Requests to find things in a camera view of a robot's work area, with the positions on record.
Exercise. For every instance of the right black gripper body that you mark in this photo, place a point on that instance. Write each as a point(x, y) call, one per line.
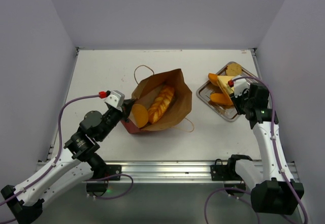
point(240, 101)

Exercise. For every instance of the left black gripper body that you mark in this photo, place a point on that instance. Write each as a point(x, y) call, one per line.
point(111, 119)

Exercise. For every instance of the round orange bun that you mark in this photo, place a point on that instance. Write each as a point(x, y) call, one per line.
point(140, 114)

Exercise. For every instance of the red brown paper bag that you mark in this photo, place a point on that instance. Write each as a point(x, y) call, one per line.
point(181, 105)

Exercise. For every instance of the orange braided pastry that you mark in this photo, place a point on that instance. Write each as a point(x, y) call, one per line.
point(160, 104)

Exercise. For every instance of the fake triangle sandwich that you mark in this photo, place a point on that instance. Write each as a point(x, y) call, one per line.
point(222, 82)

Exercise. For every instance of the round sliced bread piece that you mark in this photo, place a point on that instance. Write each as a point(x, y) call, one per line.
point(233, 69)

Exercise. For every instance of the long orange bread roll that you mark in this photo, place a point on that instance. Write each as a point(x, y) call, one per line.
point(213, 78)

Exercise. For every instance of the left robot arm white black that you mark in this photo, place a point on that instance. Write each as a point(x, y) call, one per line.
point(28, 199)

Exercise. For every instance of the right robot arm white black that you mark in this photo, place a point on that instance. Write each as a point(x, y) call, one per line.
point(273, 189)

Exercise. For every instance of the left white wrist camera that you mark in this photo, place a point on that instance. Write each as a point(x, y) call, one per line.
point(115, 99)

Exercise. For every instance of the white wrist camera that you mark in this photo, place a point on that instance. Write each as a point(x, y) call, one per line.
point(115, 99)
point(237, 86)

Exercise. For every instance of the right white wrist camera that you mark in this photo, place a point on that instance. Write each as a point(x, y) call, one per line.
point(237, 86)

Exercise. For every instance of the aluminium front rail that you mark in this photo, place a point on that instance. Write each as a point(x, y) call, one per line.
point(162, 170)

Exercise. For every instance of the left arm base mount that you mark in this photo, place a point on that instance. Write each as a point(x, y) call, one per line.
point(99, 184)

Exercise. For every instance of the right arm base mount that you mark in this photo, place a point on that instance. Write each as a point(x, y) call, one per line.
point(225, 171)

